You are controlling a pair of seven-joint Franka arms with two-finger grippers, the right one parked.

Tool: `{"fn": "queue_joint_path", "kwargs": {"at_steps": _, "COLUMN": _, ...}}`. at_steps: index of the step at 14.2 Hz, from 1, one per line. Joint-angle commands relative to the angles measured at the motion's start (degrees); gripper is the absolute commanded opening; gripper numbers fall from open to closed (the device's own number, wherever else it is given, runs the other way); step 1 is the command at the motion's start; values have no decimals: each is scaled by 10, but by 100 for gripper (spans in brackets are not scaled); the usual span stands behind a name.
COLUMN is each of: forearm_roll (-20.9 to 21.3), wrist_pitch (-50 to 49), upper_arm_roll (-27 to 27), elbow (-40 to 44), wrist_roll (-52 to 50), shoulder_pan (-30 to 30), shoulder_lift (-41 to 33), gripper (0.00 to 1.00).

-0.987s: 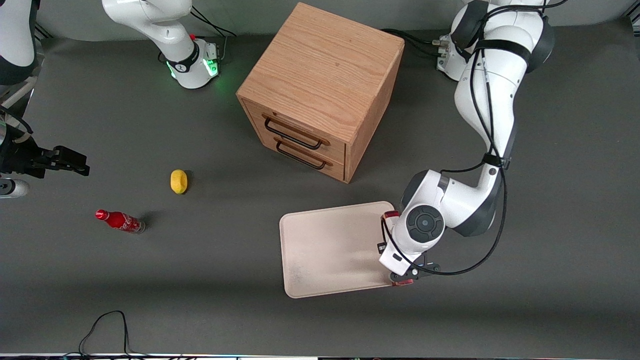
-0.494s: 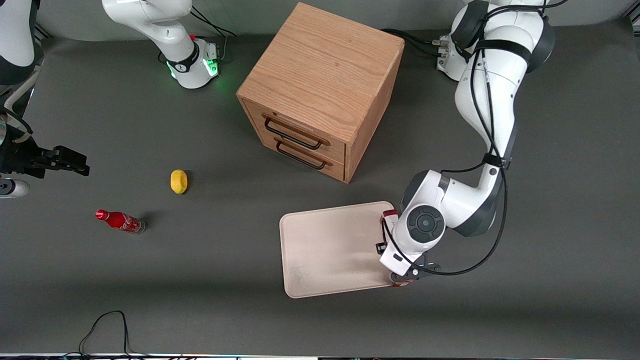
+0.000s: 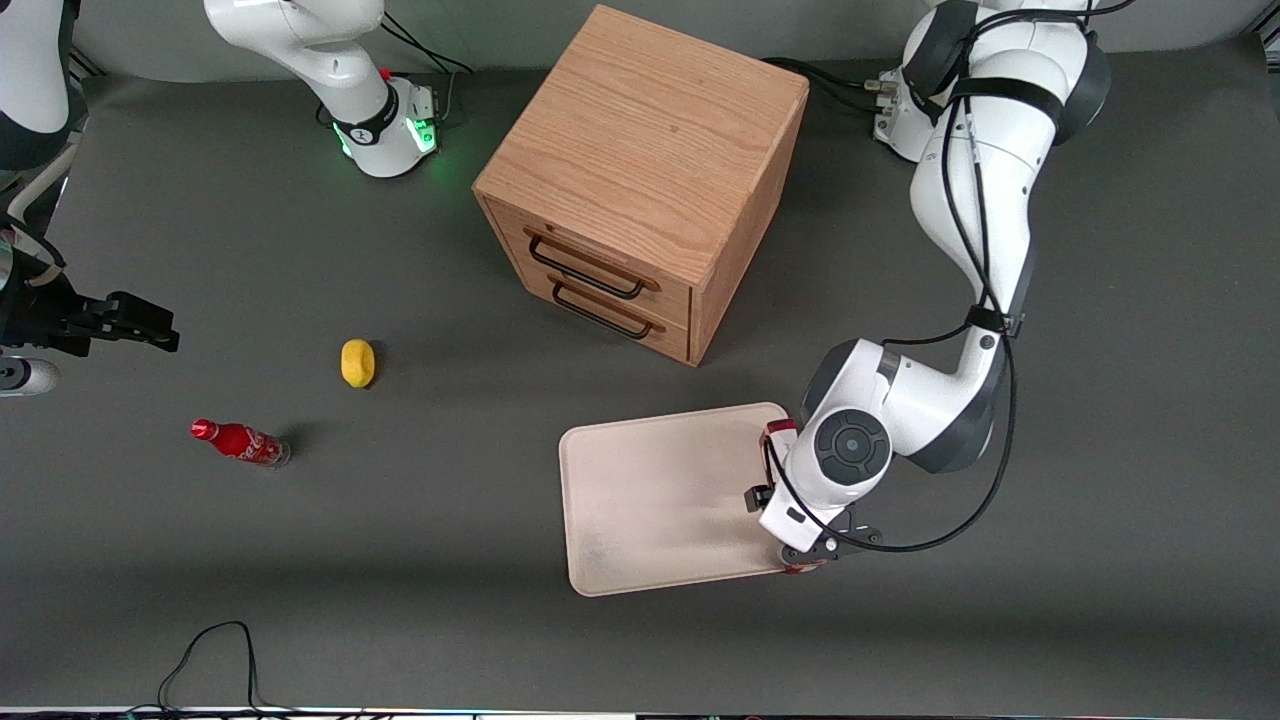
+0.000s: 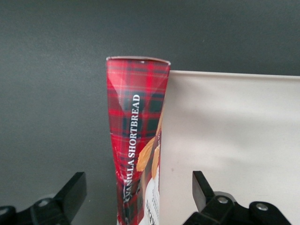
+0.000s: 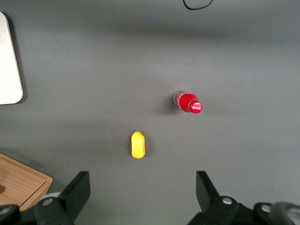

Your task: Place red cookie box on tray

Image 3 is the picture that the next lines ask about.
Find black metal drawer handle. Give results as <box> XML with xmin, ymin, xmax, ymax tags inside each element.
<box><xmin>526</xmin><ymin>228</ymin><xmax>662</xmax><ymax>301</ymax></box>
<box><xmin>547</xmin><ymin>272</ymin><xmax>667</xmax><ymax>341</ymax></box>

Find beige plastic tray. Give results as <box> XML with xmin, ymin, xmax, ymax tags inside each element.
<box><xmin>558</xmin><ymin>402</ymin><xmax>804</xmax><ymax>598</ymax></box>

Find red cola bottle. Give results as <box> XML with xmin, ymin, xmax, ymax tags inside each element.
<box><xmin>190</xmin><ymin>418</ymin><xmax>292</xmax><ymax>469</ymax></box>

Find wooden drawer front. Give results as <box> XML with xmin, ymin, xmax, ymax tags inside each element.
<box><xmin>518</xmin><ymin>262</ymin><xmax>693</xmax><ymax>364</ymax></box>
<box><xmin>485</xmin><ymin>198</ymin><xmax>694</xmax><ymax>313</ymax></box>

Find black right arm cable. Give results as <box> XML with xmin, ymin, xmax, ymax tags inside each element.
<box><xmin>0</xmin><ymin>208</ymin><xmax>68</xmax><ymax>273</ymax></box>

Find black right base cables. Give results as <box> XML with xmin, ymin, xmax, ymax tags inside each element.
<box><xmin>380</xmin><ymin>10</ymin><xmax>474</xmax><ymax>77</ymax></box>

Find yellow lemon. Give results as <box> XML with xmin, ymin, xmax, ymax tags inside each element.
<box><xmin>340</xmin><ymin>338</ymin><xmax>377</xmax><ymax>389</ymax></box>

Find black base cables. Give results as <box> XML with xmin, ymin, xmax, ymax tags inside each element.
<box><xmin>763</xmin><ymin>55</ymin><xmax>896</xmax><ymax>113</ymax></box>
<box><xmin>380</xmin><ymin>10</ymin><xmax>474</xmax><ymax>77</ymax></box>

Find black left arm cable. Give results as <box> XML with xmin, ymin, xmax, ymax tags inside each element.
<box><xmin>762</xmin><ymin>0</ymin><xmax>1141</xmax><ymax>554</ymax></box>

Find red cookie box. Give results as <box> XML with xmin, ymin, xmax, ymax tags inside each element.
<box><xmin>762</xmin><ymin>419</ymin><xmax>833</xmax><ymax>577</ymax></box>

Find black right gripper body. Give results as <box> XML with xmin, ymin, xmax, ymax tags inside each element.
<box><xmin>0</xmin><ymin>268</ymin><xmax>95</xmax><ymax>358</ymax></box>

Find black cable on table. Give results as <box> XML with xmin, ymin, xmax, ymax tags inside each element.
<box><xmin>157</xmin><ymin>621</ymin><xmax>296</xmax><ymax>714</ymax></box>

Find wooden drawer cabinet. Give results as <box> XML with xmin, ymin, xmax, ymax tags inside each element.
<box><xmin>472</xmin><ymin>4</ymin><xmax>811</xmax><ymax>369</ymax></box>

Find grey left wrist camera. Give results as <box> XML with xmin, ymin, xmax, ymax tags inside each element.
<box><xmin>779</xmin><ymin>508</ymin><xmax>884</xmax><ymax>567</ymax></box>

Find black left base cables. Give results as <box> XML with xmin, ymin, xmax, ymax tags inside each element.
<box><xmin>763</xmin><ymin>55</ymin><xmax>896</xmax><ymax>113</ymax></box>

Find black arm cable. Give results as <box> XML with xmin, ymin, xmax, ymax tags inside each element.
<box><xmin>762</xmin><ymin>0</ymin><xmax>1141</xmax><ymax>554</ymax></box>
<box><xmin>0</xmin><ymin>208</ymin><xmax>68</xmax><ymax>273</ymax></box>

